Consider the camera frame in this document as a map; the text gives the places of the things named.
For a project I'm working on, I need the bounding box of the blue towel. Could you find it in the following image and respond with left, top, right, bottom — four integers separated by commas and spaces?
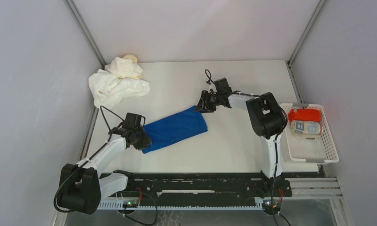
142, 106, 208, 154

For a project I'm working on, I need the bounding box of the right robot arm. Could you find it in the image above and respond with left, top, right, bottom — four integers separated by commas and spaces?
195, 90, 288, 196

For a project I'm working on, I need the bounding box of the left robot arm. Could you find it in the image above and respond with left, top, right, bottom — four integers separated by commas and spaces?
53, 126, 151, 214

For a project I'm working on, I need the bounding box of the red rolled towel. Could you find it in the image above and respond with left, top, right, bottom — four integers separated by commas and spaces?
288, 109, 322, 122

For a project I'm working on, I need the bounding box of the white plastic basket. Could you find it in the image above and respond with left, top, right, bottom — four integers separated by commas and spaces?
280, 103, 339, 165

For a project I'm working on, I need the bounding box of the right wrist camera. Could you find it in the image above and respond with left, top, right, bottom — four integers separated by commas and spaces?
213, 78, 232, 94

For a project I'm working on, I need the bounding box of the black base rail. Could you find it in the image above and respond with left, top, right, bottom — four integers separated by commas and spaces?
111, 173, 293, 208

